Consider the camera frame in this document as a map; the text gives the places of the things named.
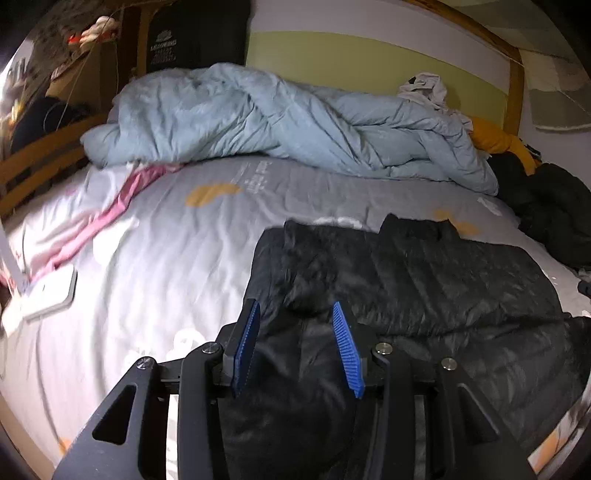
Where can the patterned lace net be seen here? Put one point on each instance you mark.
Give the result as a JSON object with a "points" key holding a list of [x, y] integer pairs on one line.
{"points": [[51, 27]]}

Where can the plaid canopy cloth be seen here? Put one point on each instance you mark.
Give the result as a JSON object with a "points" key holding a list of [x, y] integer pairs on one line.
{"points": [[508, 23]]}

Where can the pink cloth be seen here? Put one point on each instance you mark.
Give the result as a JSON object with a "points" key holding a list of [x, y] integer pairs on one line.
{"points": [[120, 203]]}

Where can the plaid tied curtain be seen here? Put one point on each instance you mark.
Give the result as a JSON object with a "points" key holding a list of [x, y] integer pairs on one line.
{"points": [[554, 87]]}

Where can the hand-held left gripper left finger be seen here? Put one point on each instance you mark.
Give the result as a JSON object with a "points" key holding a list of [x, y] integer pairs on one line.
{"points": [[244, 350]]}

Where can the black hanging garment bag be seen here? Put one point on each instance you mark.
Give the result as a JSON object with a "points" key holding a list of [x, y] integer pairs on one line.
{"points": [[198, 41]]}

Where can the pale grey hoodie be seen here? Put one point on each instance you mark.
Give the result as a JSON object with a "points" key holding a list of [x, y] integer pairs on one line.
{"points": [[425, 90]]}

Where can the red white plush toy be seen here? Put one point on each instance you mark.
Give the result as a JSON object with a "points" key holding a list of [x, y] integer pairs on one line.
{"points": [[94, 30]]}

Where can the white flat device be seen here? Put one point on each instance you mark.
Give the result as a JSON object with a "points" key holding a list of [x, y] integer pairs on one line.
{"points": [[51, 295]]}

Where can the wooden bed frame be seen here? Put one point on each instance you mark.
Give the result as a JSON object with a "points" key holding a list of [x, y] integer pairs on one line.
{"points": [[41, 157]]}

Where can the yellow pillow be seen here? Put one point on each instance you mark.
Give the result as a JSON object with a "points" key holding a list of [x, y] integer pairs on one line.
{"points": [[496, 138]]}

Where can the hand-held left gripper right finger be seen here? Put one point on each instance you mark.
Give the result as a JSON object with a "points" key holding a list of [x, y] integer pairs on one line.
{"points": [[348, 350]]}

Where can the dark green coat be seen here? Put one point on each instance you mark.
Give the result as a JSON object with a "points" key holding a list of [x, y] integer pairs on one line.
{"points": [[554, 203]]}

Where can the black puffer jacket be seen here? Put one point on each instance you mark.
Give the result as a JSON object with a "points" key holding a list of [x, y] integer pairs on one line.
{"points": [[415, 286]]}

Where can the light blue duvet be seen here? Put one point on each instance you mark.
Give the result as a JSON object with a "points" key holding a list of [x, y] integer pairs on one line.
{"points": [[231, 110]]}

